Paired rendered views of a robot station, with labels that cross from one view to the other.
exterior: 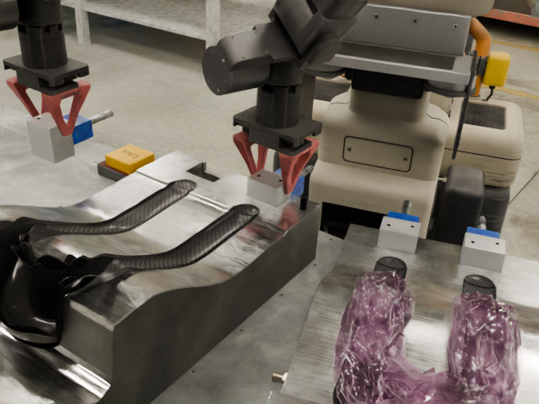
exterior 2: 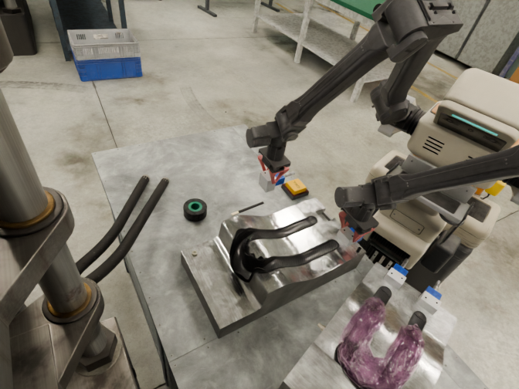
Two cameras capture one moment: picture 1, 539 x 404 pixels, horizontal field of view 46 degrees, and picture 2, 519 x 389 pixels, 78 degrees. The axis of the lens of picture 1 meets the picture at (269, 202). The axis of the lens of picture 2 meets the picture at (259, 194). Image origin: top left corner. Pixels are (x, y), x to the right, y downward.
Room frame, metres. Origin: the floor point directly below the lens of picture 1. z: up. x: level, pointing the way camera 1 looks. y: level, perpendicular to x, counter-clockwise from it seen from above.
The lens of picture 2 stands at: (0.01, 0.07, 1.65)
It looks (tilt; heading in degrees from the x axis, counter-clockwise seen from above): 43 degrees down; 18
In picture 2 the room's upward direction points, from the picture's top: 12 degrees clockwise
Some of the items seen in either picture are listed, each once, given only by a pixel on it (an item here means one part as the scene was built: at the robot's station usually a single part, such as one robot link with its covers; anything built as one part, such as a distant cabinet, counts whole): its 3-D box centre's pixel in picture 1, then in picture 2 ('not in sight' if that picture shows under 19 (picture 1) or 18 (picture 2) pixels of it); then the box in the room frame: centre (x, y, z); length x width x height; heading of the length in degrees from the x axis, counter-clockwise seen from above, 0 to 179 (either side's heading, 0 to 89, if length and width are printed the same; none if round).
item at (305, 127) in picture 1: (278, 106); (362, 210); (0.77, 0.00, 1.02); 0.10 x 0.07 x 0.07; 56
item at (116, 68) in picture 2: not in sight; (107, 61); (2.45, 2.80, 0.11); 0.61 x 0.41 x 0.22; 145
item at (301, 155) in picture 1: (282, 159); (356, 228); (0.76, -0.01, 0.95); 0.07 x 0.07 x 0.09; 56
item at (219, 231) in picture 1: (131, 229); (285, 243); (0.61, 0.16, 0.92); 0.35 x 0.16 x 0.09; 147
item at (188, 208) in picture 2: not in sight; (195, 209); (0.65, 0.50, 0.82); 0.08 x 0.08 x 0.04
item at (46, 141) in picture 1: (77, 127); (279, 177); (0.85, 0.29, 0.93); 0.13 x 0.05 x 0.05; 147
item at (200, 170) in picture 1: (208, 182); (323, 218); (0.82, 0.09, 0.87); 0.05 x 0.05 x 0.04; 57
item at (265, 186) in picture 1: (287, 183); (356, 234); (0.80, -0.02, 0.89); 0.13 x 0.05 x 0.05; 147
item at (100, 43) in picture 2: not in sight; (104, 44); (2.45, 2.80, 0.28); 0.61 x 0.41 x 0.15; 145
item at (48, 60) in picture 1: (43, 48); (275, 150); (0.82, 0.31, 1.06); 0.10 x 0.07 x 0.07; 57
